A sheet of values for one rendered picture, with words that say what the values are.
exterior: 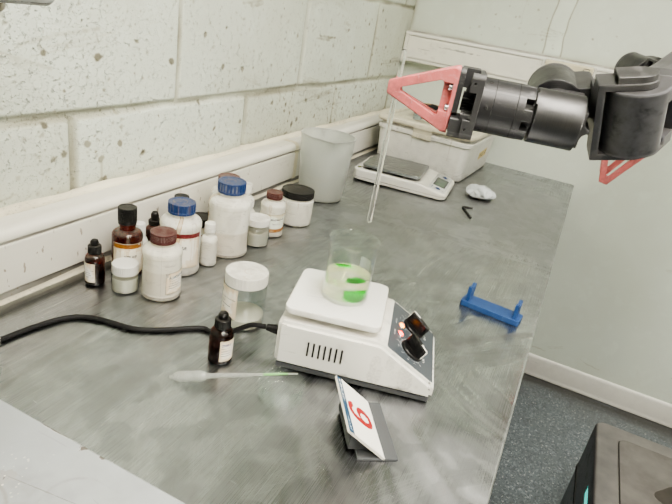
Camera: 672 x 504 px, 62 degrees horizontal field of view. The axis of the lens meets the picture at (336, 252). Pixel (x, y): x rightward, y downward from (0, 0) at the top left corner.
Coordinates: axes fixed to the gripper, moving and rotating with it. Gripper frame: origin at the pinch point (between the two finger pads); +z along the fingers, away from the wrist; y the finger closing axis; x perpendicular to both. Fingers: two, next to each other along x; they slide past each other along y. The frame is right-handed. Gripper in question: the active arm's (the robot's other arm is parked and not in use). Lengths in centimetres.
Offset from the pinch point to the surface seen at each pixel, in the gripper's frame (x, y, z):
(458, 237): 34, -57, -14
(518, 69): 0, -135, -23
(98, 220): 27.7, -6.1, 40.4
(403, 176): 30, -86, 3
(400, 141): 25, -107, 7
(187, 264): 33.0, -9.9, 27.4
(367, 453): 35.4, 16.4, -6.7
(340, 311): 26.7, 3.8, 0.7
